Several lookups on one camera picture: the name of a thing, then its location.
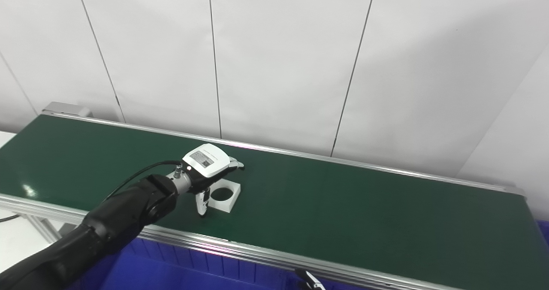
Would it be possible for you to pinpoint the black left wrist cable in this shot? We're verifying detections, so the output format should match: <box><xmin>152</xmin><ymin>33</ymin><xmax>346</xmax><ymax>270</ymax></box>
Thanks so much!
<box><xmin>103</xmin><ymin>160</ymin><xmax>183</xmax><ymax>203</ymax></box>

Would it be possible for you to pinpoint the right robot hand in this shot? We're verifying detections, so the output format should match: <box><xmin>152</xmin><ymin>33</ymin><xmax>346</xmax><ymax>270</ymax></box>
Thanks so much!
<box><xmin>295</xmin><ymin>269</ymin><xmax>326</xmax><ymax>290</ymax></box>

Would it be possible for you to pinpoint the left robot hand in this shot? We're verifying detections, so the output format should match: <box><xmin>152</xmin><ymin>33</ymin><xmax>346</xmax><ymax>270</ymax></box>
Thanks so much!
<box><xmin>182</xmin><ymin>143</ymin><xmax>245</xmax><ymax>217</ymax></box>

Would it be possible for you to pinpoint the green conveyor belt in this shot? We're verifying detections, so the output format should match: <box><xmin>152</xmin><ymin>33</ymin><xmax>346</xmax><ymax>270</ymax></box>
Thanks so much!
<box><xmin>0</xmin><ymin>111</ymin><xmax>549</xmax><ymax>290</ymax></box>
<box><xmin>0</xmin><ymin>114</ymin><xmax>549</xmax><ymax>290</ymax></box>

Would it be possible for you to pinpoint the white square part with hole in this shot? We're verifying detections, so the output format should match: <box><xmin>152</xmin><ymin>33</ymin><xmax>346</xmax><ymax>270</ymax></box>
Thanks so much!
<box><xmin>205</xmin><ymin>179</ymin><xmax>241</xmax><ymax>214</ymax></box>

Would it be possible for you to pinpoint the aluminium conveyor leg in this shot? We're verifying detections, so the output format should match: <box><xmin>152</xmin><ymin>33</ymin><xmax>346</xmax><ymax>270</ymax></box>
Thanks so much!
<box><xmin>24</xmin><ymin>214</ymin><xmax>78</xmax><ymax>244</ymax></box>

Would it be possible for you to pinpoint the grey conveyor motor box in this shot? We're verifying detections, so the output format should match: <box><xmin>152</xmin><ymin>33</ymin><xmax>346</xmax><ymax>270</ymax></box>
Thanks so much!
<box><xmin>42</xmin><ymin>102</ymin><xmax>93</xmax><ymax>118</ymax></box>

